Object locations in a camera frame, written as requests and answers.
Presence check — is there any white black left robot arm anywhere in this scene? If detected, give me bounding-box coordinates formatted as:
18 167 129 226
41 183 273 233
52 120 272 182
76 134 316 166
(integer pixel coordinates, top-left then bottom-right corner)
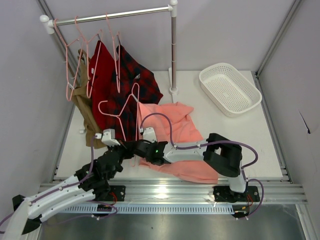
12 141 137 236

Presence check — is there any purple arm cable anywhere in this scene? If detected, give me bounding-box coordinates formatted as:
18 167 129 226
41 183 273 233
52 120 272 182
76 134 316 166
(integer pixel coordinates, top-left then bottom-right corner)
139 113 266 221
0 134 118 233

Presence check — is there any white metal clothes rack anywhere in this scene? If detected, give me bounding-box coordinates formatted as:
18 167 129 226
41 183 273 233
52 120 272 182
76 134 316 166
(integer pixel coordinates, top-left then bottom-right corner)
37 0 179 103

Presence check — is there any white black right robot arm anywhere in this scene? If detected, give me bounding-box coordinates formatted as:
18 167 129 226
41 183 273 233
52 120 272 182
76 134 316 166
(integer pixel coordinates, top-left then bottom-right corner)
133 133 246 193

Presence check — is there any pink wire hanger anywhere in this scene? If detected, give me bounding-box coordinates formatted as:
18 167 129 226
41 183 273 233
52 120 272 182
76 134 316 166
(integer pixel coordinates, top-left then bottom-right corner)
74 16 103 99
105 14 121 93
98 82 141 168
53 18 81 102

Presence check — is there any white perforated plastic basket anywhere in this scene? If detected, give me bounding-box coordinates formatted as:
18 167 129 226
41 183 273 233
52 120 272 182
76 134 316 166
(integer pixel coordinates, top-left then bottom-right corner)
198 62 262 118

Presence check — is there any white slotted cable duct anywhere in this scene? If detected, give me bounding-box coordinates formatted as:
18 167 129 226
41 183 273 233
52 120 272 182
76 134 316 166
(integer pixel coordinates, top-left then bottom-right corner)
60 203 234 215

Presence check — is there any tan brown garment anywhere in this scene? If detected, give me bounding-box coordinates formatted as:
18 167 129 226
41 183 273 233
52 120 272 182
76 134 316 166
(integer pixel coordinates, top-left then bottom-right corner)
71 49 102 147

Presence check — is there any plain red skirt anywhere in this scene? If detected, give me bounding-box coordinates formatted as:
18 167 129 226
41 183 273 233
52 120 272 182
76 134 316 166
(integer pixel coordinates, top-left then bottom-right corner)
89 40 115 130

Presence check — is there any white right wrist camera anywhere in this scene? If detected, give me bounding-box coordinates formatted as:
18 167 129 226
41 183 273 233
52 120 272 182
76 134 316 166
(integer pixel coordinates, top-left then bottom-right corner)
139 127 157 143

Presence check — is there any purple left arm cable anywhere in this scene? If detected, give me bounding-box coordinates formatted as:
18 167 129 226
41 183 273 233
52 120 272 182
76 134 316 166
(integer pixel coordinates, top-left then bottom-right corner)
0 134 118 233

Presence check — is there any red black plaid skirt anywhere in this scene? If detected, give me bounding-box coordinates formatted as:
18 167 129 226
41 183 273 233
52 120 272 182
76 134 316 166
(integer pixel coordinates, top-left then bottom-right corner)
100 45 163 141

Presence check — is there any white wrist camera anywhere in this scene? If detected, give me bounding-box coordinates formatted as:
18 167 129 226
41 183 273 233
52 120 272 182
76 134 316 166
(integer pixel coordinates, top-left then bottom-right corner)
94 128 120 147
139 127 157 143

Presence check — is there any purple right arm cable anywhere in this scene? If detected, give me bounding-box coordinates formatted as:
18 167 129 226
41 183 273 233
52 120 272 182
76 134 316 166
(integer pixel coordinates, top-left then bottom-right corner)
139 113 266 221

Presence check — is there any pink skirt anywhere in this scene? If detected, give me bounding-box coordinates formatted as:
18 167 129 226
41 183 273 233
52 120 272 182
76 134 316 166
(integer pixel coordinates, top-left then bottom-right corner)
138 102 218 184

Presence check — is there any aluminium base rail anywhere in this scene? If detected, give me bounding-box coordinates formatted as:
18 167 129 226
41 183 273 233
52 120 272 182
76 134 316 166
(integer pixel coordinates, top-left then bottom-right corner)
34 177 307 205

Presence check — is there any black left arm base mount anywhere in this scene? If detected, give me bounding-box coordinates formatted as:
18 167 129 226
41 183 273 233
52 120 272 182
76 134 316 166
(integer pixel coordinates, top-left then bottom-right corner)
79 179 126 202

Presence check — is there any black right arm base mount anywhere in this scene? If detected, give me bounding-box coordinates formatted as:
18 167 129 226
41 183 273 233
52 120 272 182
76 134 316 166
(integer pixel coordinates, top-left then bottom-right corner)
213 185 261 203

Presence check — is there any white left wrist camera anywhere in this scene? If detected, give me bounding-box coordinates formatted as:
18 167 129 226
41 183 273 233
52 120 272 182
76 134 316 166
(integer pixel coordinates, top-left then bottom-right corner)
94 128 120 147

